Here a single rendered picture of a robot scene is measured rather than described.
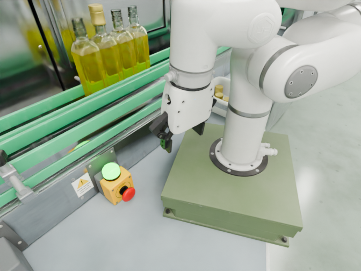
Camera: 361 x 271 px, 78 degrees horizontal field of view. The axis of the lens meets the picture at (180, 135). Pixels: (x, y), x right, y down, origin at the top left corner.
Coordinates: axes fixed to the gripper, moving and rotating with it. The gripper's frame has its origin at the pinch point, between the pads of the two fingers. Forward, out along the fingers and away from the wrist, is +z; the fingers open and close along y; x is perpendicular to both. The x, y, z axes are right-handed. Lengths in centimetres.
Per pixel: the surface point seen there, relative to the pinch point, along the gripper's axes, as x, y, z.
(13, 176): 10.0, -31.4, 0.1
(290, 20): 38, 110, 4
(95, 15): 33.9, -2.0, -15.5
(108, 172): 8.6, -15.4, 10.8
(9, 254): 3.4, -38.3, 12.0
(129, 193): 3.0, -13.4, 15.1
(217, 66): 36, 53, 15
